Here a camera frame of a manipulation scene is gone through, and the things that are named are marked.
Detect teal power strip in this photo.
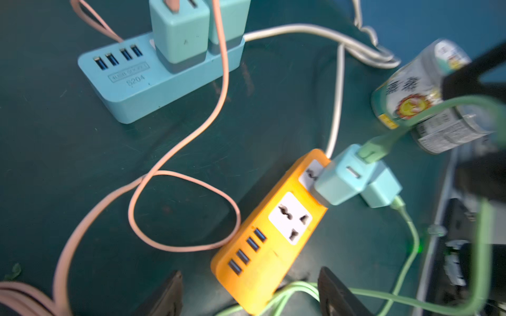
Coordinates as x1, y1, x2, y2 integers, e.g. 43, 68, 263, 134
78, 32, 223, 124

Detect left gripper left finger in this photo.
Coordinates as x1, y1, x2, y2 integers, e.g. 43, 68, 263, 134
133, 271, 183, 316

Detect green charging cable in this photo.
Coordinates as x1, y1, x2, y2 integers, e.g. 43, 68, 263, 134
215, 94, 506, 316
347, 195, 420, 316

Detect pink charging cable lower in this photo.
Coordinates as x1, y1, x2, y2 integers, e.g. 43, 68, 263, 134
0, 0, 242, 316

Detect white power cords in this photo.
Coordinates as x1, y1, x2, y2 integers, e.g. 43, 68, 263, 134
242, 0, 402, 159

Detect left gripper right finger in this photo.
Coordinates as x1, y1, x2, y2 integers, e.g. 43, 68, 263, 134
318, 267, 373, 316

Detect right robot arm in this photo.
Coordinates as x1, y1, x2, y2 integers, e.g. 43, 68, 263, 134
426, 43, 505, 315

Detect orange power strip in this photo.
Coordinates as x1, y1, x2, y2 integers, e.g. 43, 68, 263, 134
211, 149, 330, 315

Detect tin can with label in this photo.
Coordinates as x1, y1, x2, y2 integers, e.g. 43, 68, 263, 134
371, 39, 495, 154

